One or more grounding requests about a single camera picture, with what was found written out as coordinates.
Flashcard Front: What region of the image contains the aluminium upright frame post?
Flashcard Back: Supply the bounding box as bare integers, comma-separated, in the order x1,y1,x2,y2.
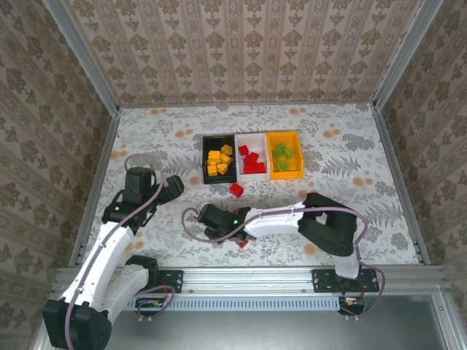
372,0,444,110
42,0,121,116

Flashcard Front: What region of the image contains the black plastic bin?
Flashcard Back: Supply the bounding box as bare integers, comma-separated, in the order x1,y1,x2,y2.
202,133,238,185

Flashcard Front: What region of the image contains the grey slotted cable duct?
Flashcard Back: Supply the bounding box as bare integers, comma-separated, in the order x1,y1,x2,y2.
64,295,346,313

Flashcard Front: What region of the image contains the grey metal sheet panel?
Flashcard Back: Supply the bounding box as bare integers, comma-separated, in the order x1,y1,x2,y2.
31,293,467,350

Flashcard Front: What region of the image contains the aluminium table side rail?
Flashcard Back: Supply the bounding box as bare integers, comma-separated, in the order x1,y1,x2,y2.
371,104,431,265
69,107,121,269

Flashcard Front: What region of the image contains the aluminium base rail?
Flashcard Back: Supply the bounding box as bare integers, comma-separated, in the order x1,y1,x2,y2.
53,265,448,295

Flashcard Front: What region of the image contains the black controller board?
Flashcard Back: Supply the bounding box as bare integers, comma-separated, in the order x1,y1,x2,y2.
338,297,366,315
135,297,165,316

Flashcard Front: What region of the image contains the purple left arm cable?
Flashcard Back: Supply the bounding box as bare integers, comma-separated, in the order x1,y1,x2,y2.
63,152,174,347

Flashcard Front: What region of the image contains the orange plastic bin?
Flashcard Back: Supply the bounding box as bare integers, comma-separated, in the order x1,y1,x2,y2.
266,130,305,181

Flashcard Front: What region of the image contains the white plastic bin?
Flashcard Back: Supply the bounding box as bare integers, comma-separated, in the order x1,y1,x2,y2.
234,132,271,182

